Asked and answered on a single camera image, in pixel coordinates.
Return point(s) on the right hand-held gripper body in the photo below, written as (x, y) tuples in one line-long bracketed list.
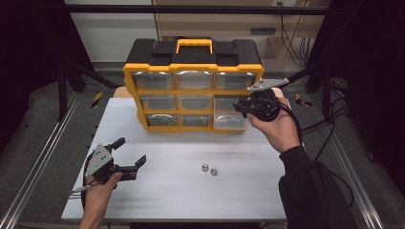
[(266, 106)]

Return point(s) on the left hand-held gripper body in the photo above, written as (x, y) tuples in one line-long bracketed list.
[(98, 160)]

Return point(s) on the clear plastic drawer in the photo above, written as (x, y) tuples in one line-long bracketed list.
[(229, 122)]

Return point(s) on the silver metal nut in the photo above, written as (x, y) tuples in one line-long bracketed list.
[(205, 167), (213, 172)]

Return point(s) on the yellow black storage organizer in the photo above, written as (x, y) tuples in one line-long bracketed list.
[(194, 54)]

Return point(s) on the person's right hand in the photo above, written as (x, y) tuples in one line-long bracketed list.
[(281, 133)]

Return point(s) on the person's left hand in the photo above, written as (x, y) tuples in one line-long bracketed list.
[(97, 197)]

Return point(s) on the black yellow hazard tape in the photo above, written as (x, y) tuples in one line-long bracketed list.
[(301, 100), (97, 99)]

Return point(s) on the set of clear organizer drawers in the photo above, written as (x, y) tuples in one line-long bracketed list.
[(194, 102)]

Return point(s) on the wooden board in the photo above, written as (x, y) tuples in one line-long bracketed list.
[(122, 93)]

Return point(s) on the black metal stand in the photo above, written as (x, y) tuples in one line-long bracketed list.
[(324, 86), (62, 92)]

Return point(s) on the black curtain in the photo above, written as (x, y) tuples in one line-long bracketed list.
[(372, 63), (28, 63)]

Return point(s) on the black horizontal frame bar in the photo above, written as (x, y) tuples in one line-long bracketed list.
[(191, 9)]

